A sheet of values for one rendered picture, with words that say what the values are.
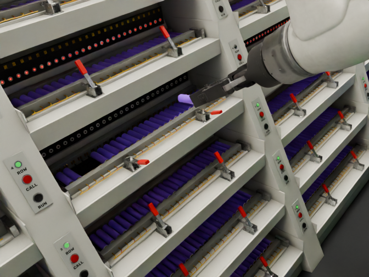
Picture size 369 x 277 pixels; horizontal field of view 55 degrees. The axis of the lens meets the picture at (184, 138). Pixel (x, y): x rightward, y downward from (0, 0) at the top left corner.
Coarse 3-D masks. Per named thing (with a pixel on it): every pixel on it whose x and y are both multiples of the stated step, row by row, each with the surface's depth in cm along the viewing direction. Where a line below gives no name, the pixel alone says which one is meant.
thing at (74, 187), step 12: (192, 108) 104; (204, 108) 106; (180, 120) 100; (192, 120) 101; (156, 132) 95; (168, 132) 98; (144, 144) 93; (156, 144) 93; (120, 156) 88; (96, 168) 85; (108, 168) 86; (120, 168) 87; (84, 180) 82; (72, 192) 81
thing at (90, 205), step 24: (168, 96) 113; (240, 96) 110; (120, 120) 102; (216, 120) 103; (168, 144) 94; (192, 144) 98; (144, 168) 87; (96, 192) 81; (120, 192) 84; (96, 216) 80
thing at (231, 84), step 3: (243, 75) 60; (228, 78) 61; (240, 78) 60; (243, 78) 60; (231, 81) 62; (234, 81) 60; (237, 81) 60; (240, 81) 60; (228, 84) 60; (231, 84) 60; (234, 84) 60; (237, 84) 60; (225, 87) 60; (228, 87) 60; (231, 87) 60; (225, 90) 61; (234, 90) 62
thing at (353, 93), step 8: (360, 64) 157; (360, 72) 157; (360, 80) 156; (352, 88) 158; (360, 88) 156; (368, 88) 161; (344, 96) 163; (352, 96) 160; (360, 96) 157; (368, 112) 160; (368, 120) 160; (368, 128) 162; (360, 136) 167; (368, 136) 164
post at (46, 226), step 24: (0, 96) 68; (0, 120) 68; (0, 144) 68; (24, 144) 70; (0, 168) 68; (48, 168) 73; (0, 192) 71; (48, 192) 73; (24, 216) 70; (48, 216) 73; (72, 216) 76; (48, 240) 72; (48, 264) 72; (96, 264) 78
